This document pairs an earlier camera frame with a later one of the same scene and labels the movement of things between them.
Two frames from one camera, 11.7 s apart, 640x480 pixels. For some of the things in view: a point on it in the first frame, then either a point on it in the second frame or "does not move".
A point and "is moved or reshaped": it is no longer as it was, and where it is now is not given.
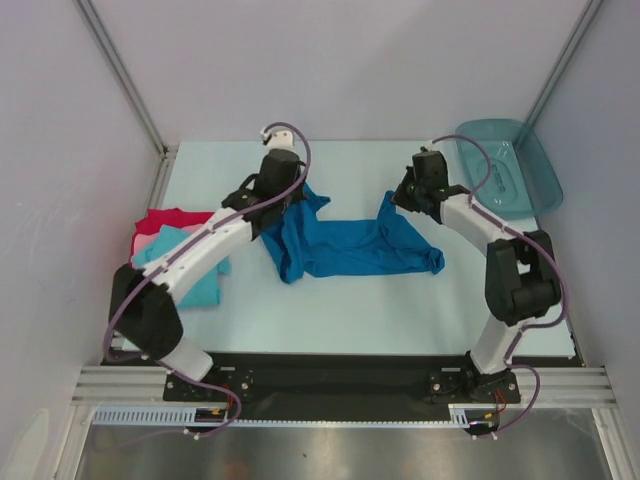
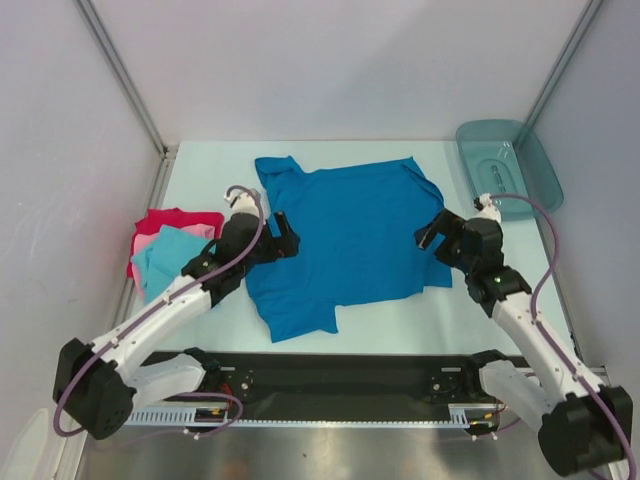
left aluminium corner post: (112, 51) does not move
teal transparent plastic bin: (522, 178) does not move
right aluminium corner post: (563, 60) does not move
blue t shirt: (304, 245) is moved or reshaped
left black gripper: (298, 190) -> (279, 247)
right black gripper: (405, 195) -> (445, 238)
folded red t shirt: (166, 217) does not move
